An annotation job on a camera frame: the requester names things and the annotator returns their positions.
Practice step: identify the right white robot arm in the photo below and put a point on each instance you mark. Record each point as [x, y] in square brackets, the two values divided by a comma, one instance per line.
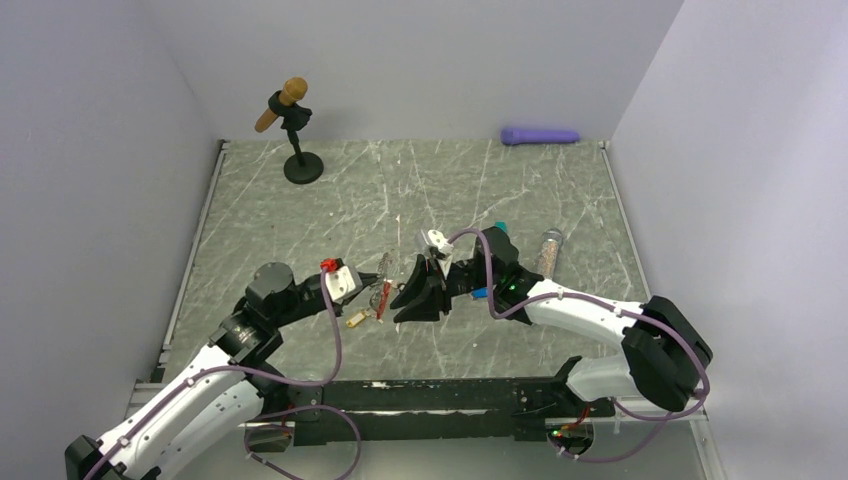
[659, 356]

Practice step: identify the red handled metal keyring holder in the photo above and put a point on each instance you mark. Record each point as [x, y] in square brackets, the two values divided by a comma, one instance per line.
[382, 289]

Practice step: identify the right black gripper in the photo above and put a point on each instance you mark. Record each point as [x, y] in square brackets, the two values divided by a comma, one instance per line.
[429, 307]

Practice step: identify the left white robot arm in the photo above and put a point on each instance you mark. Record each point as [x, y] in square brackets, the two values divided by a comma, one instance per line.
[228, 382]

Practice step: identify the yellow tagged key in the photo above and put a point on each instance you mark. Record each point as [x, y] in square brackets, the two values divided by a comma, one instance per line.
[358, 318]

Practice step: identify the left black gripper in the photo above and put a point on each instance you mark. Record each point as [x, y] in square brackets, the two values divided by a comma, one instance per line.
[366, 278]

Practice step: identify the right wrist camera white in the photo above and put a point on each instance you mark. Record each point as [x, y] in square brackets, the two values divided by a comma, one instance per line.
[434, 245]

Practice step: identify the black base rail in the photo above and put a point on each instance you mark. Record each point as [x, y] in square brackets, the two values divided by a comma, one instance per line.
[523, 408]

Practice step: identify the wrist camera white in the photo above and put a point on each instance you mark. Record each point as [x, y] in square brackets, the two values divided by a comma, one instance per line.
[434, 245]
[342, 282]

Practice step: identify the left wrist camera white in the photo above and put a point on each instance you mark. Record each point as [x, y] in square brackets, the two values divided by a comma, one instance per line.
[342, 282]

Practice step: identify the black microphone stand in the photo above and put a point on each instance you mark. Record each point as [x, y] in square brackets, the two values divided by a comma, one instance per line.
[302, 167]

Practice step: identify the purple cylinder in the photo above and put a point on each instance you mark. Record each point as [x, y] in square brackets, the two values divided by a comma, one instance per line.
[513, 136]

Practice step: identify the brown microphone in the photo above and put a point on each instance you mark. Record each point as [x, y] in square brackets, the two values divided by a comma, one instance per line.
[284, 105]

